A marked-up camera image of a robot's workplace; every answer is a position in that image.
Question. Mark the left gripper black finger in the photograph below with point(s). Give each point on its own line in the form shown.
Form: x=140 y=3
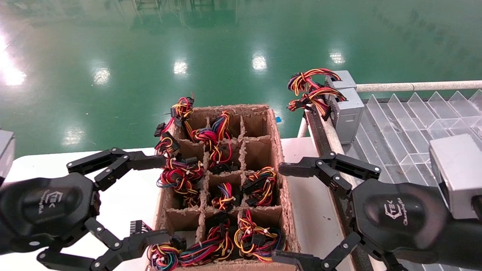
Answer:
x=131 y=246
x=145 y=162

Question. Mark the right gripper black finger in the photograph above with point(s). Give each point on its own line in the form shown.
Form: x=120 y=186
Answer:
x=297 y=262
x=301 y=167

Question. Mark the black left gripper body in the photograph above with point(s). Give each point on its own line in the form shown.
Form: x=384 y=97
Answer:
x=45 y=203

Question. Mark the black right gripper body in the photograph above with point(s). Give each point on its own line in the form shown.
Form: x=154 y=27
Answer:
x=399 y=218

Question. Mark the short white pipe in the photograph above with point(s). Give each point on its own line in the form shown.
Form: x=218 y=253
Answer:
x=302 y=130

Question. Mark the cardboard box with dividers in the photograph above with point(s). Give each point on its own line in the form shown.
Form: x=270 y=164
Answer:
x=260 y=150

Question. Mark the conveyor with clear dividers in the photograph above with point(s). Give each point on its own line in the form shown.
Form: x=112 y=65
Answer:
x=399 y=143

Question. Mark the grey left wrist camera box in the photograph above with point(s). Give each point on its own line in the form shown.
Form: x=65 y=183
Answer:
x=5 y=154

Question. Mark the long white rail pipe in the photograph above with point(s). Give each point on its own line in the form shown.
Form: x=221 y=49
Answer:
x=414 y=86

